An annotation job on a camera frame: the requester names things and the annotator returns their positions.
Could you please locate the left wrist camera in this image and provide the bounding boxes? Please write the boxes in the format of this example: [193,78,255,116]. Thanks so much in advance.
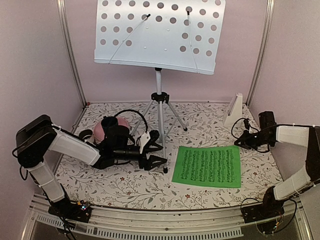
[139,130,160,154]

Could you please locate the white paper cup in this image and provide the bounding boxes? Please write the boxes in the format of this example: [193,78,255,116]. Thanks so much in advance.
[78,129,94,143]

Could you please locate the dark blue mug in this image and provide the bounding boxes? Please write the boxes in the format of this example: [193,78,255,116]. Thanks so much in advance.
[100,116,118,136]

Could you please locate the pink plate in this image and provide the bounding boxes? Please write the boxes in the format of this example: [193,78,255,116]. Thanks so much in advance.
[93,116,130,144]

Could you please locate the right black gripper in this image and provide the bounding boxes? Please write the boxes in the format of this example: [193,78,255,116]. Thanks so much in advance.
[234,130,273,151]

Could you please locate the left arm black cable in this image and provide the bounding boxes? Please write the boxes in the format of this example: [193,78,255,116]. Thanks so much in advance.
[113,109,150,136]

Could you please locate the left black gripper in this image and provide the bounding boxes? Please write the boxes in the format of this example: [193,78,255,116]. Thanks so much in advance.
[113,143,167,171]

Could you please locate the aluminium front rail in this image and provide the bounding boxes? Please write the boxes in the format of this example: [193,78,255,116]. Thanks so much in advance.
[21,194,315,240]

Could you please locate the right aluminium frame post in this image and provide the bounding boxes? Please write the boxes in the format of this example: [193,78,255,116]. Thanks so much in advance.
[245,0,275,108]

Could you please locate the white metronome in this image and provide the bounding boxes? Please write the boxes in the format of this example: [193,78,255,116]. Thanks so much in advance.
[222,92,243,127]

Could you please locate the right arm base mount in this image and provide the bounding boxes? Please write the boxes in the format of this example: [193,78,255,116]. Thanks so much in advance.
[240,201,285,223]

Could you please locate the left aluminium frame post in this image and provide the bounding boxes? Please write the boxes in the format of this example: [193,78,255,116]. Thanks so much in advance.
[56,0,87,108]

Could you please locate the green sheet music page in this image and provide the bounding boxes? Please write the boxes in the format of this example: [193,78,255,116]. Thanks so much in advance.
[172,145,242,189]

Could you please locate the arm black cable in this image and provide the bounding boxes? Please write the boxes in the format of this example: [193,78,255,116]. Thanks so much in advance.
[231,117,276,153]
[113,109,150,136]

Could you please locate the aluminium frame post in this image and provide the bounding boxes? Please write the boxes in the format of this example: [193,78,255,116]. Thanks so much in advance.
[245,0,275,108]
[56,0,87,108]

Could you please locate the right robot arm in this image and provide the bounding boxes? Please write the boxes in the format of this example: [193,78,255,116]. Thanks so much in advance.
[234,111,320,218]

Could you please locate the white perforated music stand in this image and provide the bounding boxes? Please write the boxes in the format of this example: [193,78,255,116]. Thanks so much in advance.
[93,0,227,174]

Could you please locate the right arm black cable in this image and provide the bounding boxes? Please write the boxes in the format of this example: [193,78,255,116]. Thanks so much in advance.
[231,117,276,153]

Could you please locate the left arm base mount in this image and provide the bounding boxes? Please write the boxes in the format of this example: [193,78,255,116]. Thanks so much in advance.
[48,199,92,223]

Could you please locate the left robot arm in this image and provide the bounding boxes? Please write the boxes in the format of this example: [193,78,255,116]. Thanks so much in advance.
[11,114,167,217]

